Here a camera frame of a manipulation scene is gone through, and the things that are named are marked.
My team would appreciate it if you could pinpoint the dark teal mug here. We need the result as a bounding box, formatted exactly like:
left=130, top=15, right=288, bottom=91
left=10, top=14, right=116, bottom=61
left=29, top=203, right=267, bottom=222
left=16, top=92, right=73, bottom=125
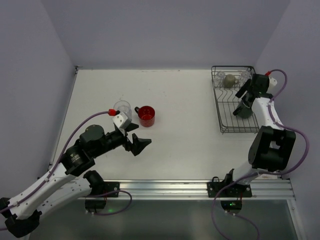
left=232, top=100, right=253, bottom=119

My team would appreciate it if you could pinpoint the red mug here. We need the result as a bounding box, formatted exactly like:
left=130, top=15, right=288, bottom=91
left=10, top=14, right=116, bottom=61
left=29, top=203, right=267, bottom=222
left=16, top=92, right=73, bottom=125
left=134, top=105, right=156, bottom=128

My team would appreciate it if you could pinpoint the clear faceted glass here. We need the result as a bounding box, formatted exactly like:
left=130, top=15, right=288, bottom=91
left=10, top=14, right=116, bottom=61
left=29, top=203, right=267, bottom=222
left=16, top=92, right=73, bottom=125
left=113, top=100, right=132, bottom=119

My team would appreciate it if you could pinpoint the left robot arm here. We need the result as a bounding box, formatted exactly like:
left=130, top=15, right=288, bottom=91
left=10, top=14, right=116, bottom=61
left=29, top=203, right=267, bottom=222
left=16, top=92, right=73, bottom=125
left=0, top=125, right=152, bottom=238

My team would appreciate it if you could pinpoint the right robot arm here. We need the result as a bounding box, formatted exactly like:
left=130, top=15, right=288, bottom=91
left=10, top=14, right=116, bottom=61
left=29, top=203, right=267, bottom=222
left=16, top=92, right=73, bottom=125
left=222, top=73, right=296, bottom=188

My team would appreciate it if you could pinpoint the clear glass back right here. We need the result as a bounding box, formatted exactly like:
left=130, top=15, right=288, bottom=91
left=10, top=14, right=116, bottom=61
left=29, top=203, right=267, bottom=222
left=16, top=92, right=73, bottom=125
left=238, top=71, right=252, bottom=85

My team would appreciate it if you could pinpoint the olive green mug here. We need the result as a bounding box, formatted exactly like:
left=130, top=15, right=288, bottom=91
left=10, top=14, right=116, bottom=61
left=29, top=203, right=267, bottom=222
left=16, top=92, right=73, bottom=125
left=223, top=74, right=238, bottom=89

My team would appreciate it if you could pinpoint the clear glass back left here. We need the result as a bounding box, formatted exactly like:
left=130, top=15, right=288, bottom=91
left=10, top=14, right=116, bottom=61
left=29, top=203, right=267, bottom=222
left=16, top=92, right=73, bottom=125
left=213, top=71, right=226, bottom=88

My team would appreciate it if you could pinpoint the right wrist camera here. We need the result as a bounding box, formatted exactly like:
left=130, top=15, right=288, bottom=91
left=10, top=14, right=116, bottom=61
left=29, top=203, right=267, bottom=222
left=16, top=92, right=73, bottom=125
left=268, top=76, right=278, bottom=91

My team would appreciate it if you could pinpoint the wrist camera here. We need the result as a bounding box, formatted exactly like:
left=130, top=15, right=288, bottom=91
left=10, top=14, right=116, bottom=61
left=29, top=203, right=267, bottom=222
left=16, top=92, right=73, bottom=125
left=112, top=112, right=132, bottom=130
left=268, top=76, right=278, bottom=91

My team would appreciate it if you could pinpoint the black wire dish rack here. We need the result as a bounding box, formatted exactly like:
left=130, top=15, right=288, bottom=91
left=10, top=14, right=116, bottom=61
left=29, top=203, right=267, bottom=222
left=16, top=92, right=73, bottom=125
left=211, top=65, right=260, bottom=134

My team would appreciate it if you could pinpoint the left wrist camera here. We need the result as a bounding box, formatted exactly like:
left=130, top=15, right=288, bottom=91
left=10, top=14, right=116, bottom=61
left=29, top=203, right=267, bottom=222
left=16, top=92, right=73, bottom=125
left=112, top=112, right=132, bottom=130

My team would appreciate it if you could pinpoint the aluminium mounting rail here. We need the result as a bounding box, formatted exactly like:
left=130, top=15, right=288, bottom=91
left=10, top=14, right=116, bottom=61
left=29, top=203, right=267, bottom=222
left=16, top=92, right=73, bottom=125
left=33, top=178, right=296, bottom=201

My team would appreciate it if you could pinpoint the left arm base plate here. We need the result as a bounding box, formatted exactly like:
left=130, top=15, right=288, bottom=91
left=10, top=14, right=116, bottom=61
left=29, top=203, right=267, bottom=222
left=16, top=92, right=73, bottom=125
left=88, top=181, right=120, bottom=197

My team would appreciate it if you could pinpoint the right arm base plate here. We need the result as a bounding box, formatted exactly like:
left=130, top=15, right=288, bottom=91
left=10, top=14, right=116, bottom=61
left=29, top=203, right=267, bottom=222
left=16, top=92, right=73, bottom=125
left=206, top=176, right=253, bottom=198

